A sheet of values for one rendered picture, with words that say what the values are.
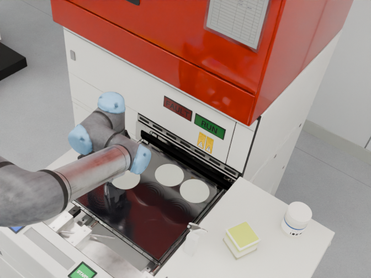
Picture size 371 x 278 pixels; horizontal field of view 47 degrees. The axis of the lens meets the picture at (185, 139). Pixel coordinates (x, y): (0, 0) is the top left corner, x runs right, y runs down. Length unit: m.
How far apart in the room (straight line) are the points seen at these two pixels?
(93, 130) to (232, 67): 0.41
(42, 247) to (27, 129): 1.77
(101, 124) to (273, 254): 0.62
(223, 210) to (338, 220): 1.47
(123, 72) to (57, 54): 2.10
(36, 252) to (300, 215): 0.75
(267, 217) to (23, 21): 3.13
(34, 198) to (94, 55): 0.89
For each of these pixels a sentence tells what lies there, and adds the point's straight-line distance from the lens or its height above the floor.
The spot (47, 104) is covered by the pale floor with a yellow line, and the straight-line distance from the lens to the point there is 3.16.
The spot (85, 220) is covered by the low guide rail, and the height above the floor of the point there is 0.85.
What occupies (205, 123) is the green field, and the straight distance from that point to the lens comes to 1.40.
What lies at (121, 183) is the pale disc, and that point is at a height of 0.90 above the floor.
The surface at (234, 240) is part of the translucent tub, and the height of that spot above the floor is 1.03.
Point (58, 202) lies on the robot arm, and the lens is 0.86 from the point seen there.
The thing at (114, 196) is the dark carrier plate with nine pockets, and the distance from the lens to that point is 1.45.
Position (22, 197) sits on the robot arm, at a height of 1.42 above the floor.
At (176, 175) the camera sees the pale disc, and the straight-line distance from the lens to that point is 1.51.
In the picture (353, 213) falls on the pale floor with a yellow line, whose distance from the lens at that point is 2.82.
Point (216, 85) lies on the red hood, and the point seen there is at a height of 1.31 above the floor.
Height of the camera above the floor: 2.06
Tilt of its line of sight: 45 degrees down
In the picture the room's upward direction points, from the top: 8 degrees clockwise
